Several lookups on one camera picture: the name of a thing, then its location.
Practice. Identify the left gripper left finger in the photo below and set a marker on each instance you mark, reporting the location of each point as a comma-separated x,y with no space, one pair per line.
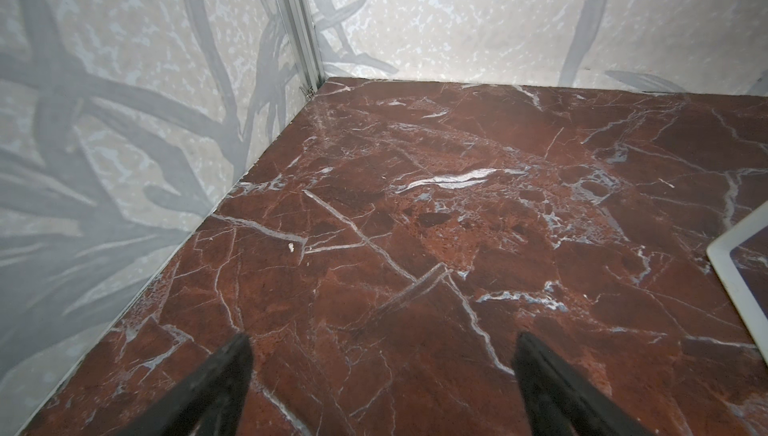
210,401

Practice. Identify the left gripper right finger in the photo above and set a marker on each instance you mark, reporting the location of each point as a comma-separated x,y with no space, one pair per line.
560,401

